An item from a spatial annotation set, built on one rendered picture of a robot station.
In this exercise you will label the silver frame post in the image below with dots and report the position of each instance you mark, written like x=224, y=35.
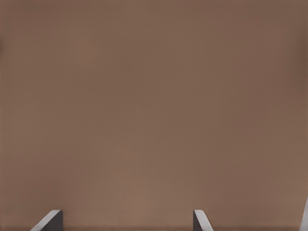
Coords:
x=305, y=216

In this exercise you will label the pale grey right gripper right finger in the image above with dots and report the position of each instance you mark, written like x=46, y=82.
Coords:
x=200, y=221

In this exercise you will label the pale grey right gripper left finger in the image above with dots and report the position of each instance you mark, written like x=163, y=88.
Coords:
x=51, y=221

